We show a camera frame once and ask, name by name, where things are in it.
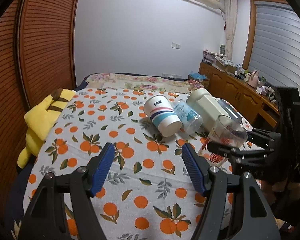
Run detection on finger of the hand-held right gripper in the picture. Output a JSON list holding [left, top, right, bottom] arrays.
[[207, 141, 268, 166], [246, 128, 282, 153]]

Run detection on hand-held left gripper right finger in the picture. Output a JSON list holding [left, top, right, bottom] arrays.
[[181, 142, 282, 240]]

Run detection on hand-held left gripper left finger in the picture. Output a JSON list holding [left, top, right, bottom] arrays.
[[16, 142, 115, 240]]

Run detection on blue plastic bag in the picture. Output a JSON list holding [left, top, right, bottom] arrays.
[[188, 71, 209, 82]]

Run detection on orange fruit print cloth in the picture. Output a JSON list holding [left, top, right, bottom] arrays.
[[11, 87, 263, 240]]

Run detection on open cardboard box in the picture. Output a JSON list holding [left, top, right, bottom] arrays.
[[215, 55, 238, 74]]

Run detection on dark blue bed sheet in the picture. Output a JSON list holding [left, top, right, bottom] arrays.
[[4, 155, 38, 233]]

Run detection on yellow plush toy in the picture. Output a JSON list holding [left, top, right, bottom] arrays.
[[17, 88, 76, 168]]

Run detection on beige curtain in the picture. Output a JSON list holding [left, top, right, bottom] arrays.
[[224, 0, 238, 61]]

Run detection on pink kettle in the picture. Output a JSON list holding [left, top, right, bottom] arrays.
[[249, 70, 261, 88]]

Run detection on stack of pink boxes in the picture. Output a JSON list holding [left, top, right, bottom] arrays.
[[202, 50, 227, 64]]

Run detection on wooden sideboard cabinet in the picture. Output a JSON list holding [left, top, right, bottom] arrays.
[[199, 61, 282, 131]]

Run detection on floral blanket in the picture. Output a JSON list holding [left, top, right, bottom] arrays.
[[86, 72, 206, 93]]

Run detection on white tissue box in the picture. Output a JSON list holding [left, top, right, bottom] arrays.
[[256, 85, 274, 94]]

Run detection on wooden window frame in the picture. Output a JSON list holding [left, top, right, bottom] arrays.
[[241, 0, 294, 71]]

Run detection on wooden louvred wardrobe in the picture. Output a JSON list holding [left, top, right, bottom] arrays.
[[0, 0, 83, 200]]

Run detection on clear blue printed plastic cup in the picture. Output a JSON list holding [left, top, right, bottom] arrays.
[[173, 99, 204, 134]]

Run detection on cream insulated bottle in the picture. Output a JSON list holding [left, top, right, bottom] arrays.
[[186, 88, 231, 133]]

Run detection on clear glass cup red print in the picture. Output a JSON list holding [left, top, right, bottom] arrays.
[[197, 114, 248, 167]]

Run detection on grey window blinds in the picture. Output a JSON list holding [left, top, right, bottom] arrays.
[[249, 1, 300, 91]]

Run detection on person's right hand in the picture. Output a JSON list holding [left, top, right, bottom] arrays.
[[262, 179, 300, 201]]

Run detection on white striped paper cup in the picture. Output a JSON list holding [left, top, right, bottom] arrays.
[[143, 95, 183, 137]]

